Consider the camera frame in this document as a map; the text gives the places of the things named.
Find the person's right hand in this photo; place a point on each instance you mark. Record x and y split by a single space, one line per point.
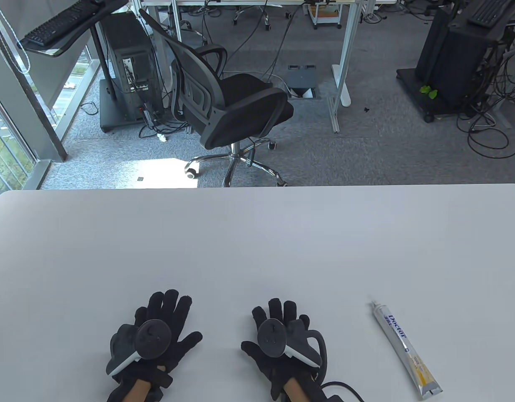
265 364

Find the person's left hand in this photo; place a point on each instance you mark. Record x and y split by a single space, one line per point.
178 314

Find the white toothpaste tube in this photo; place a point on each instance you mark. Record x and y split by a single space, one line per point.
403 347

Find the person's left forearm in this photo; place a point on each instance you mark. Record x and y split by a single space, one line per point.
138 389

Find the person's right forearm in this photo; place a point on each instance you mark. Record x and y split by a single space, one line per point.
295 389

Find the black white right hand controller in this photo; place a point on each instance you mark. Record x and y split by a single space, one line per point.
273 337

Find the black white hand controller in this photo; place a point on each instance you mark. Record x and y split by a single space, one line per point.
273 337
153 338

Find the black white left hand controller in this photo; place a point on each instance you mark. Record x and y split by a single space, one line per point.
153 338

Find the black mesh office chair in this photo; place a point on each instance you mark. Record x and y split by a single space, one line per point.
236 104

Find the black computer tower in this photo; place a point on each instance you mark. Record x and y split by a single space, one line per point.
129 54

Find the grey floor socket box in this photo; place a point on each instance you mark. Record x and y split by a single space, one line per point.
301 79

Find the black keyboard tray stand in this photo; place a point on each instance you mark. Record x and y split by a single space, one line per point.
100 58

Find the chrome chair base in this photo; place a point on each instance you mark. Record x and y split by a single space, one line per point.
265 16

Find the black keyboard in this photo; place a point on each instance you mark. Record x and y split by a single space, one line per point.
56 25
487 12

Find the green tag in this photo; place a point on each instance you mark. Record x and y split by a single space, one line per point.
429 91

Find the white rolling cart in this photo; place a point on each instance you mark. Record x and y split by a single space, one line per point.
326 14

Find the black equipment cart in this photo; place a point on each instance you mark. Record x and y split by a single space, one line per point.
454 67

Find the white metal desk frame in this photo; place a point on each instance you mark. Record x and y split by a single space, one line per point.
345 54

